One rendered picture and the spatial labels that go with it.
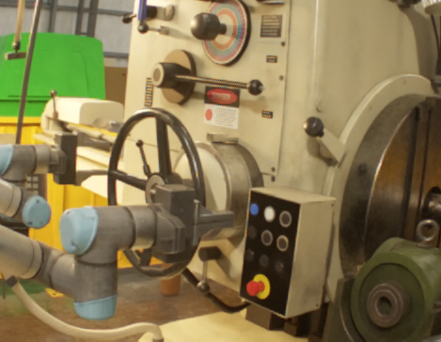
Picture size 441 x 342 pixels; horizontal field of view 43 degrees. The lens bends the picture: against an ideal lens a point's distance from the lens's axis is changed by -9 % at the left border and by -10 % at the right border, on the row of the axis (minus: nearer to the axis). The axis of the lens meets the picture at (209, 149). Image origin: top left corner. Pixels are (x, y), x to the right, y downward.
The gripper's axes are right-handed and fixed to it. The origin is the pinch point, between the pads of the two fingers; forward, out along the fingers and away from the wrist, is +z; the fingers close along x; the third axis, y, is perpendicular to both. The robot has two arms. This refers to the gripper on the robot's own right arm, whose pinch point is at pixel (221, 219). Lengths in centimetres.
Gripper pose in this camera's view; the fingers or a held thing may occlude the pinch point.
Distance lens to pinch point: 111.6
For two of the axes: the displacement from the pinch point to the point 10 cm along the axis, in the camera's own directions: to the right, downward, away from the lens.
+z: 7.9, -0.1, 6.1
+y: -6.1, -1.4, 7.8
